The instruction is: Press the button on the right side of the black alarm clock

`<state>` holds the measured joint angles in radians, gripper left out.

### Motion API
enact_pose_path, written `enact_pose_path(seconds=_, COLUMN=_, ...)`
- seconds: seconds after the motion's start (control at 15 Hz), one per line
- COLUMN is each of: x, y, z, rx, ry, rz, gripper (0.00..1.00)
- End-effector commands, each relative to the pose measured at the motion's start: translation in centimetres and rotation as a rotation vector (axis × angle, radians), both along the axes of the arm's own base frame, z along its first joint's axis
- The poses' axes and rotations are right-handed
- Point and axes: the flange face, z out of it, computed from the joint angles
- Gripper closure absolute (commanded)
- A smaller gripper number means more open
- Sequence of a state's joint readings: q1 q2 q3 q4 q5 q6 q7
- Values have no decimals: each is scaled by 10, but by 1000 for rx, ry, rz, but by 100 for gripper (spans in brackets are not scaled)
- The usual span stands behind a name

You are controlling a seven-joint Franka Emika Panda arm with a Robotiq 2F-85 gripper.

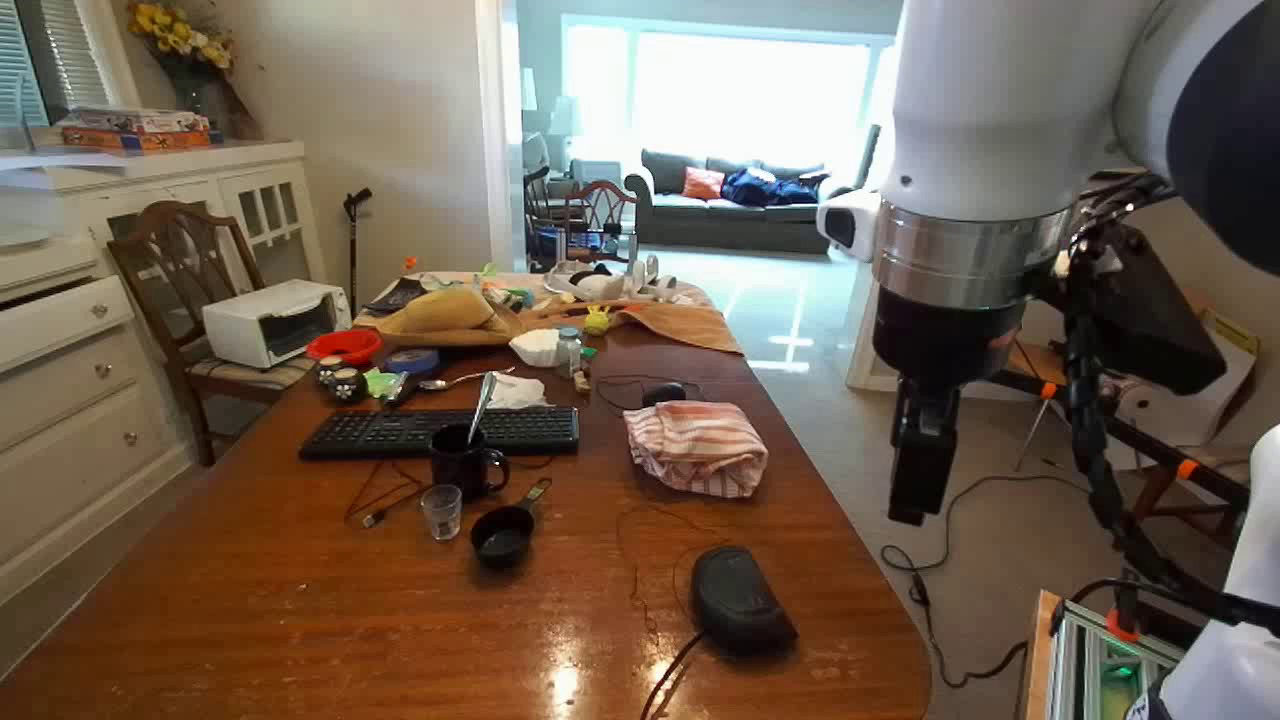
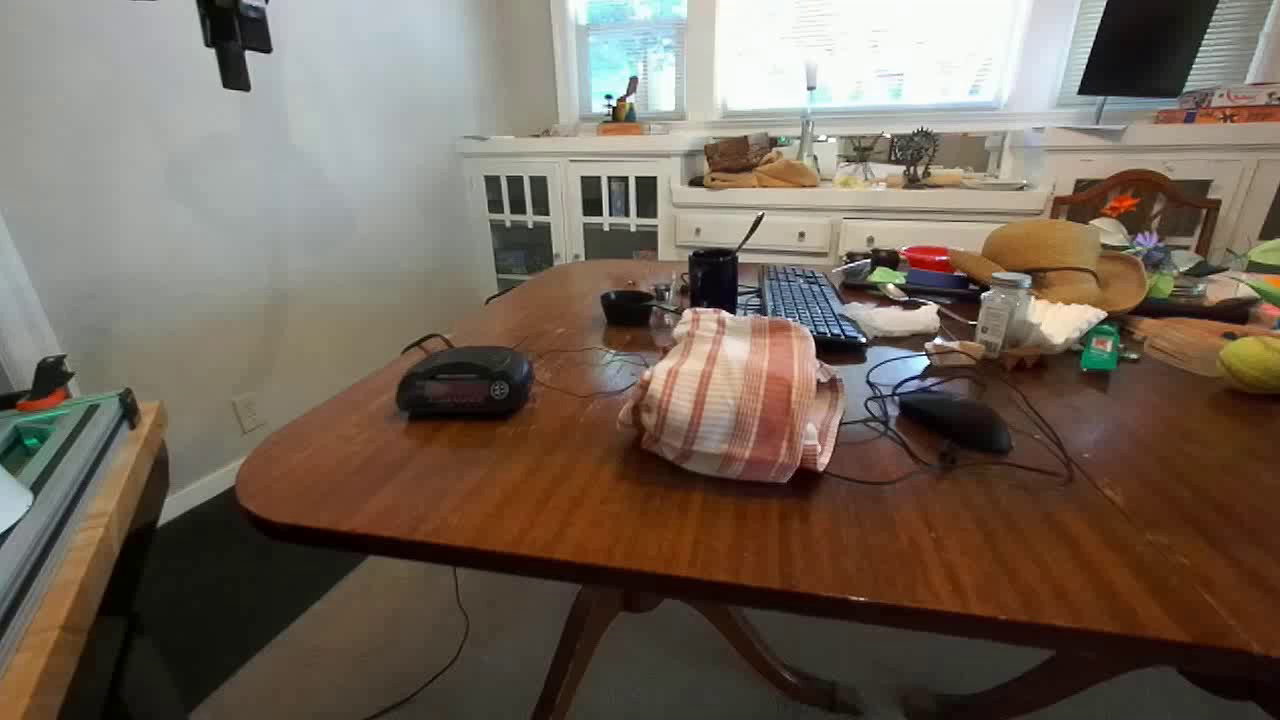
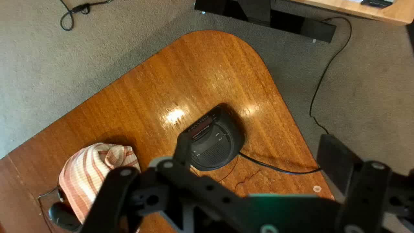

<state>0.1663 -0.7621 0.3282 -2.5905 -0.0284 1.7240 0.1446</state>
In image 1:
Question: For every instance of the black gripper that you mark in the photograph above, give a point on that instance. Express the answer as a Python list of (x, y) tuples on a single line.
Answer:
[(934, 350)]

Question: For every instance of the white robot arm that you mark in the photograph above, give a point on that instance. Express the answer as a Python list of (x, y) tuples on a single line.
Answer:
[(1003, 109)]

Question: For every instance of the black alarm clock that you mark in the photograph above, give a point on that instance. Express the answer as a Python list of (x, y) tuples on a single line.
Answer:
[(734, 605)]

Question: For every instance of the red striped folded cloth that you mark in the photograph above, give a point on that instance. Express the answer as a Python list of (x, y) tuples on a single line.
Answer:
[(699, 444)]

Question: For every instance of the grey sofa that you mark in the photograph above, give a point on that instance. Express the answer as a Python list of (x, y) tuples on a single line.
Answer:
[(682, 205)]

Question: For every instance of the yellow fruit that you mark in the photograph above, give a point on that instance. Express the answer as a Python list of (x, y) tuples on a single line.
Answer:
[(597, 322)]

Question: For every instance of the black computer keyboard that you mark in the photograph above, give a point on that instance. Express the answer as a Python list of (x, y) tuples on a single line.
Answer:
[(420, 435)]

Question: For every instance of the small black bowl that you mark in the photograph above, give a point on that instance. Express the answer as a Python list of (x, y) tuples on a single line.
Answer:
[(500, 537)]

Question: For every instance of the black mug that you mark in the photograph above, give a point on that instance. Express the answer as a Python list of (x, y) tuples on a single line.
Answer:
[(469, 462)]

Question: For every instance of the clear shot glass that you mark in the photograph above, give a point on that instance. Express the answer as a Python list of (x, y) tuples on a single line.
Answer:
[(442, 508)]

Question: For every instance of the red bowl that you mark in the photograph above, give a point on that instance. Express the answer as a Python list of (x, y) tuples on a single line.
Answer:
[(354, 344)]

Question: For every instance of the white printer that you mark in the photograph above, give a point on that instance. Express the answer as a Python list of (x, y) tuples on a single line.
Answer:
[(278, 322)]

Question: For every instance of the wooden dining chair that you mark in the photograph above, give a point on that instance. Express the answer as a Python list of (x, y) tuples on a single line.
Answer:
[(177, 258)]

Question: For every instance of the yellow flowers in vase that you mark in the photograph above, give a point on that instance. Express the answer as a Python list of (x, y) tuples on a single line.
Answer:
[(193, 63)]

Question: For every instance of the white sideboard cabinet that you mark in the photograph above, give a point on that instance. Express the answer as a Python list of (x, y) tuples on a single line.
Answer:
[(87, 418)]

